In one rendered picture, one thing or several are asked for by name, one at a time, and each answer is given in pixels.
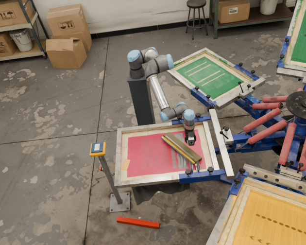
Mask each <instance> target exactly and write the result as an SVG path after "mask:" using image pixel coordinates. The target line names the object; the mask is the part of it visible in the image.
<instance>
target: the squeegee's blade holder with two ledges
mask: <svg viewBox="0 0 306 245"><path fill-rule="evenodd" d="M165 138H166V139H167V140H168V141H169V142H171V143H172V144H173V145H174V146H176V147H177V148H178V149H179V150H180V151H182V152H183V153H184V154H185V155H187V156H188V157H189V158H190V159H191V160H193V159H194V157H192V156H191V155H190V154H189V153H187V152H186V151H185V150H184V149H183V148H181V147H180V146H179V145H178V144H176V143H175V142H174V141H173V140H171V139H170V138H169V137H168V136H165Z"/></svg>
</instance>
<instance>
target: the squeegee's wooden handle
mask: <svg viewBox="0 0 306 245"><path fill-rule="evenodd" d="M165 136H168V137H169V138H170V139H171V140H173V141H174V142H175V143H176V144H178V145H179V146H180V147H181V148H183V149H184V150H185V151H186V152H187V153H189V154H190V155H191V156H192V157H194V159H193V161H194V162H195V164H196V161H199V162H200V161H201V160H202V157H200V156H199V155H198V154H197V153H195V152H194V151H193V150H191V149H190V148H189V147H188V146H186V145H185V144H184V143H183V142H181V141H180V140H179V139H178V138H176V137H175V136H174V135H173V134H172V133H170V132H168V133H166V134H164V135H163V137H165Z"/></svg>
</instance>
